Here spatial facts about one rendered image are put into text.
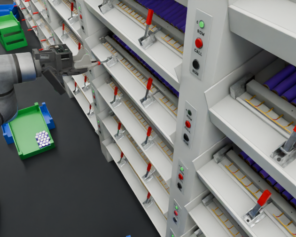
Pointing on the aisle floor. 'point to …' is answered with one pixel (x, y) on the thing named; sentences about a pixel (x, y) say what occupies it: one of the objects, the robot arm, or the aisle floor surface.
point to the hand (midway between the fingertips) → (93, 64)
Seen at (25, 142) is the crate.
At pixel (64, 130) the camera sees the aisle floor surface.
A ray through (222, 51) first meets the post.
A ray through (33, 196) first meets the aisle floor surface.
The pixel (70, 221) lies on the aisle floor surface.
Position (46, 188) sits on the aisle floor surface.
